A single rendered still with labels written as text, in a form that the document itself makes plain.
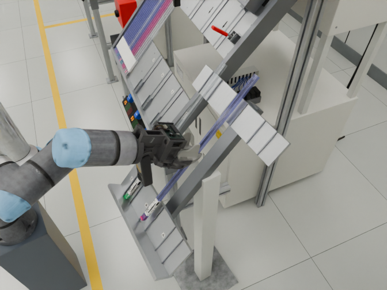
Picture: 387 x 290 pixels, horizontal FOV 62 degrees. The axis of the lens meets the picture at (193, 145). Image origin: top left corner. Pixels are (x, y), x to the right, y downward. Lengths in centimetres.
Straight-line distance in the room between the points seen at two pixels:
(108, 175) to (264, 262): 102
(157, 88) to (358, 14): 75
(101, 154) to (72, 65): 235
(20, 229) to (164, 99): 66
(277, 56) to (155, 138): 122
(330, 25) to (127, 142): 83
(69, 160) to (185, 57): 123
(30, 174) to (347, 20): 107
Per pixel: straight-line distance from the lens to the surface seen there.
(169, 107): 117
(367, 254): 192
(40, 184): 70
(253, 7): 105
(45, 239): 129
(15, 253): 130
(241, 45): 103
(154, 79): 131
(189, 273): 167
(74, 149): 62
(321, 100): 158
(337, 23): 125
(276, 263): 174
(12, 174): 71
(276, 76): 166
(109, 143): 65
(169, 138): 70
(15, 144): 110
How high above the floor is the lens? 159
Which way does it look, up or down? 49 degrees down
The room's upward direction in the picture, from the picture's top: straight up
